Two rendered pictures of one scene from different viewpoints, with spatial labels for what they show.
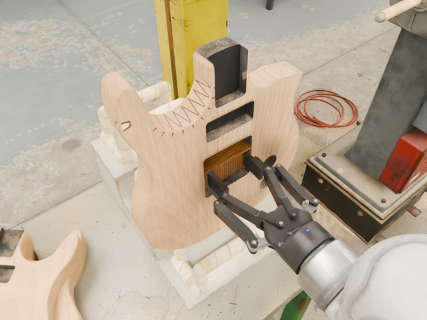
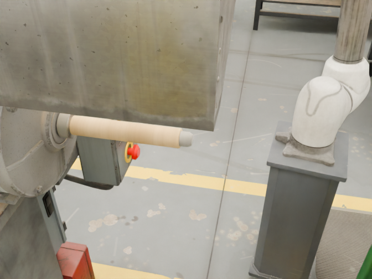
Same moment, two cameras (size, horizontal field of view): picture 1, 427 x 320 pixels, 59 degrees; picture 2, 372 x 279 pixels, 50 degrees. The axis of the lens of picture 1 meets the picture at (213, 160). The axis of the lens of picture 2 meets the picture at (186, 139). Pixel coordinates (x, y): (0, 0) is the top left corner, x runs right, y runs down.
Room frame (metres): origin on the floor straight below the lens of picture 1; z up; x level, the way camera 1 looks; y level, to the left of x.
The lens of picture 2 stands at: (1.36, -0.11, 1.63)
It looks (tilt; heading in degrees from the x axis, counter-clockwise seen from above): 38 degrees down; 229
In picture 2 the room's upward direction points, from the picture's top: straight up
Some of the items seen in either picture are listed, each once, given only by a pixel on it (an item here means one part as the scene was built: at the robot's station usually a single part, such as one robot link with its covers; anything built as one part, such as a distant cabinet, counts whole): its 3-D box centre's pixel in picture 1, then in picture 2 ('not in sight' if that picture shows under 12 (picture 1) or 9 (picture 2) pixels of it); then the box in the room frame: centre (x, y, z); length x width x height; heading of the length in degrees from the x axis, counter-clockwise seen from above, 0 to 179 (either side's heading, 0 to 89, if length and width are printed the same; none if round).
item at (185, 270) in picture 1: (187, 273); not in sight; (0.38, 0.06, 0.96); 0.11 x 0.03 x 0.03; 37
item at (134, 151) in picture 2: not in sight; (131, 151); (0.94, -0.81, 0.97); 0.04 x 0.04 x 0.04; 37
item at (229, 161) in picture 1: (223, 162); not in sight; (0.43, -0.02, 1.30); 0.10 x 0.03 x 0.05; 126
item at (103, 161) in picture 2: not in sight; (81, 146); (1.04, -0.89, 0.99); 0.24 x 0.21 x 0.26; 127
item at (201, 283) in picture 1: (200, 279); not in sight; (0.36, 0.03, 0.99); 0.03 x 0.03 x 0.09
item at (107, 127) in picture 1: (108, 126); not in sight; (0.68, 0.26, 1.15); 0.03 x 0.03 x 0.09
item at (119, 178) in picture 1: (153, 159); not in sight; (0.69, 0.17, 1.02); 0.27 x 0.15 x 0.17; 127
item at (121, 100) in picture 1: (138, 108); not in sight; (0.36, 0.10, 1.48); 0.07 x 0.04 x 0.10; 126
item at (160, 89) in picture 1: (135, 99); not in sight; (0.73, 0.19, 1.20); 0.20 x 0.03 x 0.03; 126
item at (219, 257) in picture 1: (230, 249); not in sight; (0.40, -0.04, 1.04); 0.20 x 0.03 x 0.03; 126
